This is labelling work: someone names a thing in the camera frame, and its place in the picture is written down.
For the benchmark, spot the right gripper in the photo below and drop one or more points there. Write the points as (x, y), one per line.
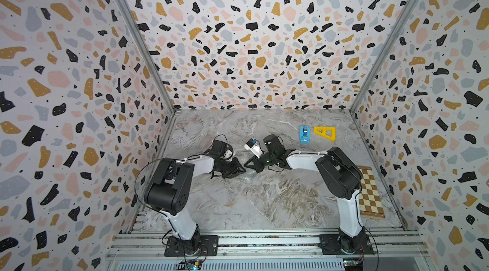
(255, 163)

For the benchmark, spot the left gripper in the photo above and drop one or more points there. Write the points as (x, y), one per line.
(235, 170)

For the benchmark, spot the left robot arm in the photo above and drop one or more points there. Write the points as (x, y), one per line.
(169, 188)

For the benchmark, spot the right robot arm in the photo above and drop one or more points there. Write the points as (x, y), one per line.
(341, 176)

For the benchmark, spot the blue toy car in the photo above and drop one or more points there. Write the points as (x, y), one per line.
(304, 134)

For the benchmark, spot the yellow triangular plastic piece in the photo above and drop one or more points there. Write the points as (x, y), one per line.
(328, 133)

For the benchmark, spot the wooden chessboard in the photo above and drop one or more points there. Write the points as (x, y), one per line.
(369, 199)

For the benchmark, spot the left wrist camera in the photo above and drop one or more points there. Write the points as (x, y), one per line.
(222, 150)

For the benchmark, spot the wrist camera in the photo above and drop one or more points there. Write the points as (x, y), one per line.
(222, 150)
(253, 146)

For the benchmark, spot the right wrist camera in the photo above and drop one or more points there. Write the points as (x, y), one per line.
(253, 146)

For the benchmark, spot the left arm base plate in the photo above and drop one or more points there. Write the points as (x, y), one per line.
(191, 246)

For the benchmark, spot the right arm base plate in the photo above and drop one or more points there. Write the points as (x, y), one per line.
(336, 244)

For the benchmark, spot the aluminium mounting rail frame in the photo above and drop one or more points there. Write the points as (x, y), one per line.
(282, 249)

